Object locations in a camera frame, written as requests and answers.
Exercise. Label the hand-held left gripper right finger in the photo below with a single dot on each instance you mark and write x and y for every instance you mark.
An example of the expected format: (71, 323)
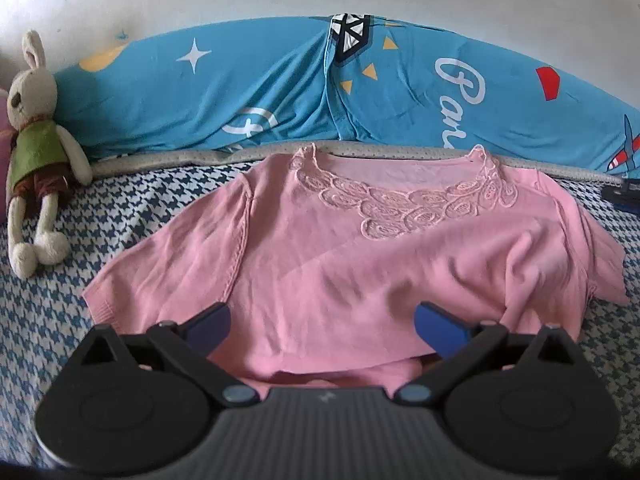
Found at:
(437, 327)

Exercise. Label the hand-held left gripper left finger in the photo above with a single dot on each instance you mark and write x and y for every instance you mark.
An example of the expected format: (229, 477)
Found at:
(210, 327)

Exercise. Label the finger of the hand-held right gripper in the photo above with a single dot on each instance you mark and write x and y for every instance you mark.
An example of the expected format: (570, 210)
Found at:
(622, 199)

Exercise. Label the pink knit top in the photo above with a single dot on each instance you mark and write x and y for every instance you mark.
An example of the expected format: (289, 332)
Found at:
(350, 270)

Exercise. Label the blue white houndstooth bed mat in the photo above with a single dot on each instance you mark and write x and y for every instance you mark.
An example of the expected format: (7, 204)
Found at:
(50, 310)

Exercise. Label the blue printed quilt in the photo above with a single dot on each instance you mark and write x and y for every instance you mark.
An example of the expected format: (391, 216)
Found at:
(280, 90)

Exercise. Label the beige plush rabbit toy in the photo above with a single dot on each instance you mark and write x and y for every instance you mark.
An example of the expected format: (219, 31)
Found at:
(35, 145)

